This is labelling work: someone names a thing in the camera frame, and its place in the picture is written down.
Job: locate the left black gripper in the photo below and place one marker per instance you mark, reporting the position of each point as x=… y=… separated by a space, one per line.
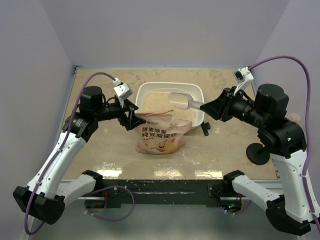
x=133 y=121

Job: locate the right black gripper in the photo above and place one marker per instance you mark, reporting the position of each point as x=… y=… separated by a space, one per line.
x=220 y=107

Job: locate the black bag clip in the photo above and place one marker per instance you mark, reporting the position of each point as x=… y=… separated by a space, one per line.
x=205 y=126

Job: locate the orange cat litter bag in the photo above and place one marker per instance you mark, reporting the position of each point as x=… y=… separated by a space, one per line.
x=161 y=133

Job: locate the white litter box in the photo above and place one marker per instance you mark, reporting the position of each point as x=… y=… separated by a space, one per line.
x=153 y=97

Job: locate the beige litter scoop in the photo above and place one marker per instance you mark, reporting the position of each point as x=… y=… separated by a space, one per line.
x=183 y=101

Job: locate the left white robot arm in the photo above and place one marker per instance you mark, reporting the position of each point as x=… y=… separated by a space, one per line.
x=43 y=198

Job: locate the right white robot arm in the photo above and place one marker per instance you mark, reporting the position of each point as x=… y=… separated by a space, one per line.
x=282 y=141

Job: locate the black scoop stand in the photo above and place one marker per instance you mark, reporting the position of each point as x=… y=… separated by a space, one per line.
x=257 y=154

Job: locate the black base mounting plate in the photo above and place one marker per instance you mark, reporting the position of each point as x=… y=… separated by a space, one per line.
x=205 y=192

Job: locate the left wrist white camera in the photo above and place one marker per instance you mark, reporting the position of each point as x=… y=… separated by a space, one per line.
x=122 y=91

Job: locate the wrist white camera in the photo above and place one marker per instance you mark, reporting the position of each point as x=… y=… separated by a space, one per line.
x=244 y=78
x=122 y=91

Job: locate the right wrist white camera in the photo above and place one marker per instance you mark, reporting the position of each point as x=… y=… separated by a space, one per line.
x=244 y=78

